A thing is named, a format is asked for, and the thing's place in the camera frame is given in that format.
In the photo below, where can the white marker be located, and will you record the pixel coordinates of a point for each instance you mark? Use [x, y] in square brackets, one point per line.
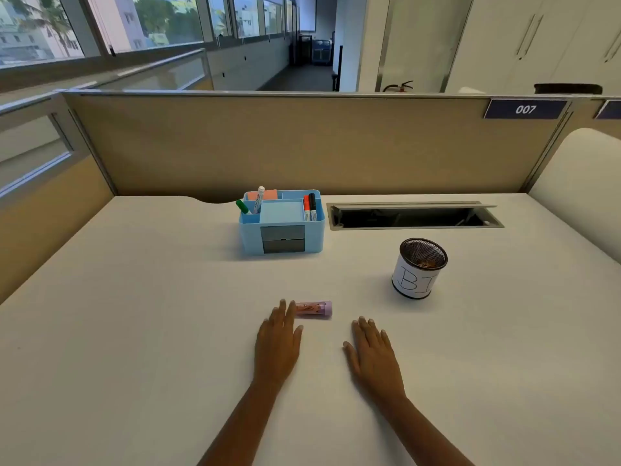
[258, 198]

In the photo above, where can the beige glass-topped side partition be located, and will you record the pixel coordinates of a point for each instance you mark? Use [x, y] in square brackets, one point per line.
[43, 223]

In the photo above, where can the frosted glass door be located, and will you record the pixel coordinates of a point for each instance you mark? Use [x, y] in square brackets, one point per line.
[422, 38]

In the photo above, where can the small purple tube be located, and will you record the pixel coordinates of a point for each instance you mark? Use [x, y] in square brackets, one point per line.
[309, 309]

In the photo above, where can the red marker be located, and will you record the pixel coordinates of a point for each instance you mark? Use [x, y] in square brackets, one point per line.
[306, 206]

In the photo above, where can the red fire extinguisher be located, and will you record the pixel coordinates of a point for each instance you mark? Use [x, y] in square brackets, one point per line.
[400, 87]

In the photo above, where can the black mesh cup white label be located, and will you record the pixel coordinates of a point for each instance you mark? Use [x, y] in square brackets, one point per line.
[412, 283]

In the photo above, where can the person's left hand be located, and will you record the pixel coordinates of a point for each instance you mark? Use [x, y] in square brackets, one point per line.
[276, 349]

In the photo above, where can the white cabinet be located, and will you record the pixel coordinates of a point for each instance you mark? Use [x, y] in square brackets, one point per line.
[558, 38]

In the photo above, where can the black marker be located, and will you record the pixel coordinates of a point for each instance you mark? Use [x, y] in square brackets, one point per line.
[313, 204]

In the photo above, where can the dark blue number sign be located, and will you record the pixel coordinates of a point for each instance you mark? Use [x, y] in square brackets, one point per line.
[525, 109]
[610, 110]

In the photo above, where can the person's right forearm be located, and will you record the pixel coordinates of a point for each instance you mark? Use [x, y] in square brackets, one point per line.
[422, 431]

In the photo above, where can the blue cart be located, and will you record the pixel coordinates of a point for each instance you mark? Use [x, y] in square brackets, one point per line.
[321, 50]

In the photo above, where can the green marker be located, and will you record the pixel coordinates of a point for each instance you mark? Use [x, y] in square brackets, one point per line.
[242, 206]

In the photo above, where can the person's left forearm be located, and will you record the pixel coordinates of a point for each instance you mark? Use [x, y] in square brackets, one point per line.
[240, 427]

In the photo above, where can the beige desk partition panel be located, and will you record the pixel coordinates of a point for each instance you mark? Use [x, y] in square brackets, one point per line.
[589, 121]
[291, 145]

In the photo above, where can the person's right hand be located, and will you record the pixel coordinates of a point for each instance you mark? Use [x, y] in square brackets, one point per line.
[373, 359]

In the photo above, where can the orange sticky note pad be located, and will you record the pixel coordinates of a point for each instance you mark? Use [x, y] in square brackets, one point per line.
[268, 194]

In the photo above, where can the low glass-topped partition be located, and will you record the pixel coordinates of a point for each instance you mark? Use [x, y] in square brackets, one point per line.
[165, 72]

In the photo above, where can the row of windows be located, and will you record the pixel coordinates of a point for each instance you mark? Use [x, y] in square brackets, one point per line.
[160, 19]

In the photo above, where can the blue sticky note pad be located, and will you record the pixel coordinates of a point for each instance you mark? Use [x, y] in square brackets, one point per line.
[281, 212]

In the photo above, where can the blue desk organizer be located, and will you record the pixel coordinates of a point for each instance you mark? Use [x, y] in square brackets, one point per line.
[250, 237]

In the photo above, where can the black office chair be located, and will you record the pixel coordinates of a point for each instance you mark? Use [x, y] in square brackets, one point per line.
[567, 89]

